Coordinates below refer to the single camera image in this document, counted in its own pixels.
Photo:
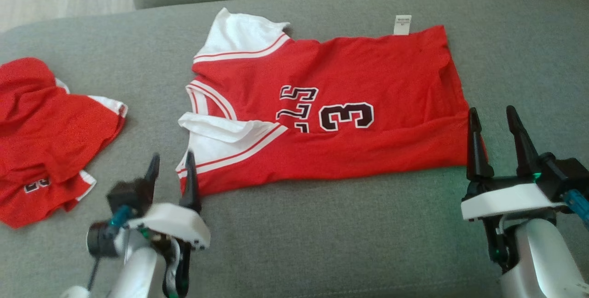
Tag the red mesh basketball shorts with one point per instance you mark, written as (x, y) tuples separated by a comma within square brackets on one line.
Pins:
[(50, 141)]

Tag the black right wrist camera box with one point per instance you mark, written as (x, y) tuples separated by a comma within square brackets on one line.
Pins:
[(568, 174)]

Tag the red white basketball jersey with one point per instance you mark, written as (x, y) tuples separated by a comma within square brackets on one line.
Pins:
[(345, 105)]

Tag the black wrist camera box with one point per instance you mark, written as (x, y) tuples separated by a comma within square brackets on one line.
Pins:
[(129, 197), (568, 174)]

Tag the grey fabric sofa seat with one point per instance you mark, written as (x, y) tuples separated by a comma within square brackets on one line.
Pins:
[(322, 252)]

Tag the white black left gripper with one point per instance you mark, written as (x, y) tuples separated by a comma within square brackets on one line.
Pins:
[(177, 224)]

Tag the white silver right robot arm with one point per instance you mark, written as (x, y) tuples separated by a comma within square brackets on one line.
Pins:
[(547, 261)]

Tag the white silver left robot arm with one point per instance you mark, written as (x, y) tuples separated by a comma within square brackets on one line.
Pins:
[(138, 270)]

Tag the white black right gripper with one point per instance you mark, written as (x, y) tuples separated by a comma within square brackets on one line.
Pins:
[(506, 201)]

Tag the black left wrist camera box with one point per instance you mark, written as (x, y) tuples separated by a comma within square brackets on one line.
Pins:
[(129, 197)]

